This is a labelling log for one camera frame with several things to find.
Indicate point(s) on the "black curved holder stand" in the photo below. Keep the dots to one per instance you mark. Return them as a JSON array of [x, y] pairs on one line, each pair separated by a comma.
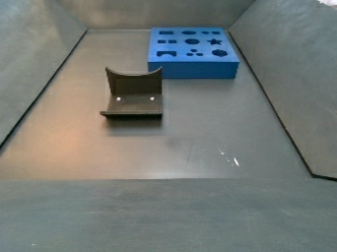
[[135, 94]]

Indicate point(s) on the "blue shape-sorter block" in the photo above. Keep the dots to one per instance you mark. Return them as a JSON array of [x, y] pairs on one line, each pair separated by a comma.
[[191, 53]]

